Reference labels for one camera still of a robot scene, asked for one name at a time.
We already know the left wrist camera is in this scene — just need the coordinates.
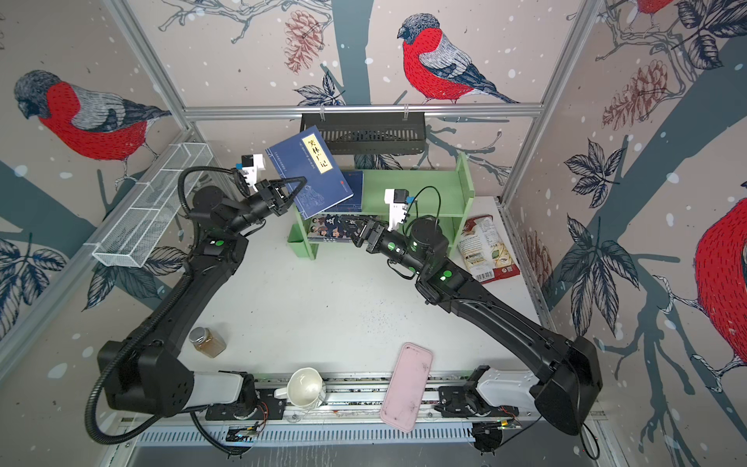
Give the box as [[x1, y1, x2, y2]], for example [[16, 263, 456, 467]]
[[235, 154, 265, 196]]

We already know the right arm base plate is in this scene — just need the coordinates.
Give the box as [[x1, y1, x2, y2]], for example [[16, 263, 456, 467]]
[[434, 365, 519, 418]]

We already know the colourful cartoon cover book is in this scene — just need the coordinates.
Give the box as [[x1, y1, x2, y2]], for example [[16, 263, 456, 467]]
[[307, 214, 375, 243]]

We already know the snack bag red white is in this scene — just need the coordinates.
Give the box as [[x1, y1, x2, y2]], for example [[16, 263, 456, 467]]
[[457, 214, 521, 284]]

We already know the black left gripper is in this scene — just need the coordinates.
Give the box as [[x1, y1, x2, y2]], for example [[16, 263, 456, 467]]
[[228, 180, 305, 239]]

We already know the pink rectangular tray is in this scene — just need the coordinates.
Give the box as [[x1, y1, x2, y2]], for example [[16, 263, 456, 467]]
[[379, 342, 433, 433]]

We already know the green wooden shelf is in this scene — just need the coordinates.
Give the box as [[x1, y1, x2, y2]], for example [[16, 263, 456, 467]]
[[286, 150, 477, 264]]

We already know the white ceramic mug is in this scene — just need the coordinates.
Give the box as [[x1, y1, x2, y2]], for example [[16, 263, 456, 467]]
[[274, 368, 326, 411]]

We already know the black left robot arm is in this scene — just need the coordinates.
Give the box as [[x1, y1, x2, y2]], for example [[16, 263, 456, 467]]
[[84, 169, 307, 445]]

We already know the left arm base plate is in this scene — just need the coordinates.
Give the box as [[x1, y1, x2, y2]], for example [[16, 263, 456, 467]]
[[204, 389, 287, 422]]

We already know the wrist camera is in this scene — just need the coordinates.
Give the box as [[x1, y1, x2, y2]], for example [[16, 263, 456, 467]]
[[384, 188, 412, 232], [235, 154, 265, 196]]

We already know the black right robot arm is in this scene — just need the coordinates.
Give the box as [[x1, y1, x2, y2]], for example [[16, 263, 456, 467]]
[[351, 216, 603, 436]]

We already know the small glass jar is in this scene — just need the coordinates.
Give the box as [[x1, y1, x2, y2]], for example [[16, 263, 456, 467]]
[[188, 327, 227, 358]]

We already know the black hanging basket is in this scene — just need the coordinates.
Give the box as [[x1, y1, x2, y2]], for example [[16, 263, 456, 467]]
[[301, 112, 427, 155]]

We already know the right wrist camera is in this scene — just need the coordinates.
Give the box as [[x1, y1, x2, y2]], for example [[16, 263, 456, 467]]
[[384, 188, 412, 232]]

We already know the white wire mesh basket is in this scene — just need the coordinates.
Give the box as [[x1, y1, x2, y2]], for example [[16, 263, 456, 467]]
[[93, 142, 213, 268]]

